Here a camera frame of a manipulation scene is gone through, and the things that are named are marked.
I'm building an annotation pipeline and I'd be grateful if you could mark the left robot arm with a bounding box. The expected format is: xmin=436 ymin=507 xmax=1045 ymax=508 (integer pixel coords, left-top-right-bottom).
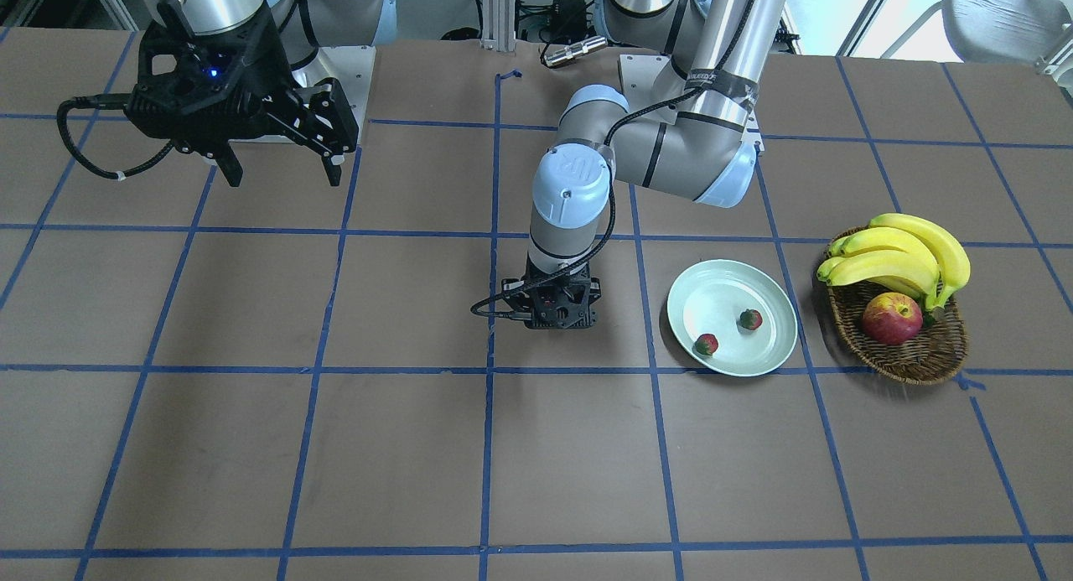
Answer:
xmin=471 ymin=0 xmax=787 ymax=329

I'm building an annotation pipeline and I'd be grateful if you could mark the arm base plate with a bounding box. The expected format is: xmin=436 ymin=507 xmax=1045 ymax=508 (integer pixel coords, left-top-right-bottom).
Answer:
xmin=619 ymin=54 xmax=685 ymax=112
xmin=292 ymin=46 xmax=378 ymax=142

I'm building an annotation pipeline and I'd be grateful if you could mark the yellow banana bunch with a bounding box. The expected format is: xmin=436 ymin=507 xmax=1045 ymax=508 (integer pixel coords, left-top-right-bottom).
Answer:
xmin=815 ymin=213 xmax=972 ymax=313

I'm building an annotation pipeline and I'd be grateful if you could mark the light green plate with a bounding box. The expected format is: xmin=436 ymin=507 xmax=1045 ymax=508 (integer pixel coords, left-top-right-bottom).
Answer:
xmin=666 ymin=259 xmax=798 ymax=377

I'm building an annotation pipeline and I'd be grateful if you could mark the red apple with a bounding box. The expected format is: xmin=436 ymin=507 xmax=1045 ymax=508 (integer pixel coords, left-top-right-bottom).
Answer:
xmin=861 ymin=292 xmax=923 ymax=345

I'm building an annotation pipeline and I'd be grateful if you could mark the strawberry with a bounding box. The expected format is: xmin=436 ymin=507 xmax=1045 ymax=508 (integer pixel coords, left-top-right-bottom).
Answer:
xmin=693 ymin=333 xmax=720 ymax=358
xmin=737 ymin=309 xmax=764 ymax=330

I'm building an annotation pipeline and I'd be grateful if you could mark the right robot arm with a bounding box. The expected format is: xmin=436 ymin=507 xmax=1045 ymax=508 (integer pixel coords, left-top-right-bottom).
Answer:
xmin=123 ymin=0 xmax=398 ymax=187

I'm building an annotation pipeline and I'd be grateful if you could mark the grey chair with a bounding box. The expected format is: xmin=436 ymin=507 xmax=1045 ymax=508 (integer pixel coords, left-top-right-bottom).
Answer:
xmin=881 ymin=0 xmax=1070 ymax=89

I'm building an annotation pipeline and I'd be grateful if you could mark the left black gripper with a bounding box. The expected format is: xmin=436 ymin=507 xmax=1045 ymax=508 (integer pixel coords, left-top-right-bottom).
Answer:
xmin=505 ymin=265 xmax=601 ymax=329

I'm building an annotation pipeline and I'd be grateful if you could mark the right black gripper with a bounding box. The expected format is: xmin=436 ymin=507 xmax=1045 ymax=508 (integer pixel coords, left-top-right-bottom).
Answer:
xmin=126 ymin=0 xmax=359 ymax=188

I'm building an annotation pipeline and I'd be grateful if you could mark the woven wicker basket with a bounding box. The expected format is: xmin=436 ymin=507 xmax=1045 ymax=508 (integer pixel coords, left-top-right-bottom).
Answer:
xmin=827 ymin=282 xmax=969 ymax=384

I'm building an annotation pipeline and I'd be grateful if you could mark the aluminium frame post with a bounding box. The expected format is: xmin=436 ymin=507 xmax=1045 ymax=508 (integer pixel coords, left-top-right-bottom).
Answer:
xmin=479 ymin=0 xmax=517 ymax=54

